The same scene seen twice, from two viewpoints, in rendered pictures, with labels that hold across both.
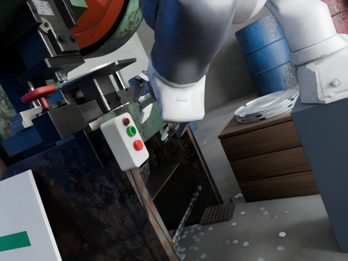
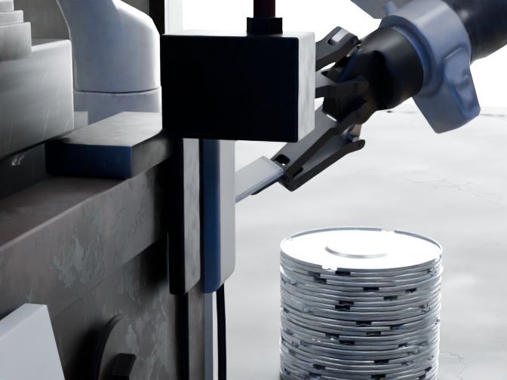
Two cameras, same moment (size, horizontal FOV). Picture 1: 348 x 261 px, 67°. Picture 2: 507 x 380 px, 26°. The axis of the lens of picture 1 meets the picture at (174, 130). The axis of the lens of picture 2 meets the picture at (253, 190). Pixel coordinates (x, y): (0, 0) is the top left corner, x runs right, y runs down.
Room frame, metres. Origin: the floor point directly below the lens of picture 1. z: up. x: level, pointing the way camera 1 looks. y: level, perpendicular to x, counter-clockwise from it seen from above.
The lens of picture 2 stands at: (0.80, 0.99, 0.76)
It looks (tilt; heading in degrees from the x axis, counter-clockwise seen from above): 12 degrees down; 258
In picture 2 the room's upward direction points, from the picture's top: straight up
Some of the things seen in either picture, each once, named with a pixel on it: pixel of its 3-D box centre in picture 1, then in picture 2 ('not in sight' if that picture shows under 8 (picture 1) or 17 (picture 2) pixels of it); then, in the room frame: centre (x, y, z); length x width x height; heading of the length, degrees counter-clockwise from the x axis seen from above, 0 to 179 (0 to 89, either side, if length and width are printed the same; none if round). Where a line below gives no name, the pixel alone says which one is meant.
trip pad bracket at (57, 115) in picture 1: (71, 142); (238, 157); (0.66, 0.24, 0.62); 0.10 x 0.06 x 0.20; 154
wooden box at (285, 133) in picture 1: (280, 143); not in sight; (1.18, -0.44, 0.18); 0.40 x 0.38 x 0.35; 57
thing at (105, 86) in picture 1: (107, 90); not in sight; (0.96, 0.16, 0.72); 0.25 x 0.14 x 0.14; 64
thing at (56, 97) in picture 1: (69, 97); not in sight; (1.03, 0.31, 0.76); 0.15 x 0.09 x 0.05; 154
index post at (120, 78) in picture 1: (118, 78); not in sight; (1.14, 0.12, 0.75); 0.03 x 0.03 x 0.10; 64
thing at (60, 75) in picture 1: (60, 76); not in sight; (1.03, 0.30, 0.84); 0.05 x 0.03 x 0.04; 154
